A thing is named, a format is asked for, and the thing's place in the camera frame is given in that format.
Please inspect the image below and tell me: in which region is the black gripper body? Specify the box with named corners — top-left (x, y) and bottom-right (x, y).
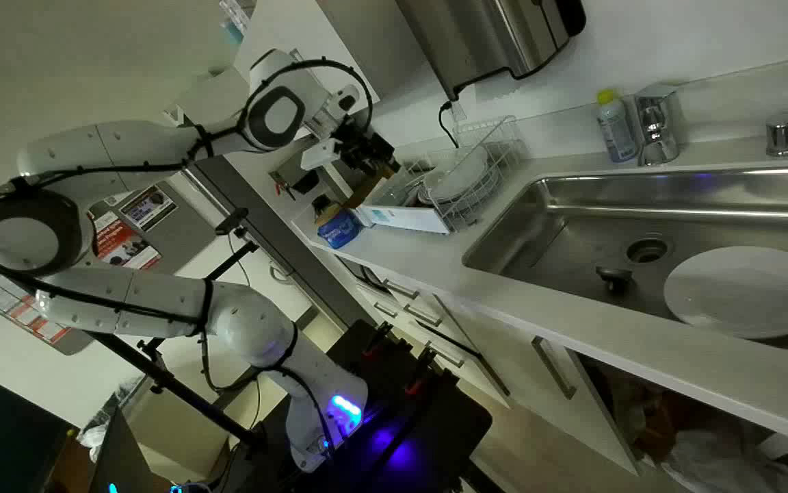
top-left (335, 124), bottom-right (399, 177)

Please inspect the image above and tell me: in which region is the steel paper towel dispenser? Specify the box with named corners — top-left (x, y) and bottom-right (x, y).
top-left (396, 0), bottom-right (588, 102)

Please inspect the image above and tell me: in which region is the white wire dish rack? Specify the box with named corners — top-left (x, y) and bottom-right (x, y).
top-left (370, 114), bottom-right (526, 236)

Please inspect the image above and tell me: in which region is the chrome faucet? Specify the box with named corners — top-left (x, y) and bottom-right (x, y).
top-left (635, 85), bottom-right (685, 165)

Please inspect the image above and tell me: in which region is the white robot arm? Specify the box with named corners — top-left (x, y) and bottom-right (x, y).
top-left (0, 48), bottom-right (374, 471)

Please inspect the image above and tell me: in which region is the white plate in sink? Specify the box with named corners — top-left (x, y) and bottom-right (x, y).
top-left (661, 247), bottom-right (788, 340)

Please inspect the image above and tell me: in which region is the black sink stopper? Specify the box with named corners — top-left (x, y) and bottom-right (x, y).
top-left (596, 269), bottom-right (631, 296)

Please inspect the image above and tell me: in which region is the stainless steel sink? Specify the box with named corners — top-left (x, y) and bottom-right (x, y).
top-left (462, 167), bottom-right (788, 351)

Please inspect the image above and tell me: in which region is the black power cord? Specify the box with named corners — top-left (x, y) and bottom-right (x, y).
top-left (436, 85), bottom-right (478, 151)

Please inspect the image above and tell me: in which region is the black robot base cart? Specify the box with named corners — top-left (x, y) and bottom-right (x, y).
top-left (259, 323), bottom-right (492, 493)

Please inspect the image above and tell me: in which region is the dish soap bottle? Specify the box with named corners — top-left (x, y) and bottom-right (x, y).
top-left (596, 88), bottom-right (637, 162)

